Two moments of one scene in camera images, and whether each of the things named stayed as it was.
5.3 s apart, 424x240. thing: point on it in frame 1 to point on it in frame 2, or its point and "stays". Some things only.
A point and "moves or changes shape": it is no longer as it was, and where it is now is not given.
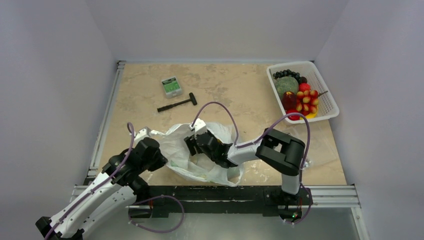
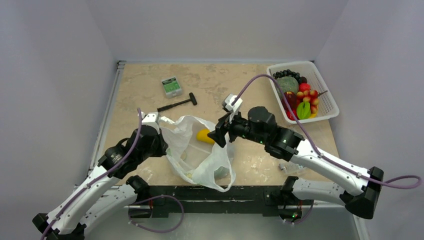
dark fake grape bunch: [286, 72] stays
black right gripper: [192, 145] to [227, 125]
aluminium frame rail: [94, 168] stays
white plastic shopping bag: [174, 150] moves or changes shape
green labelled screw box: [171, 87] stays
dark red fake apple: [289, 100] stays
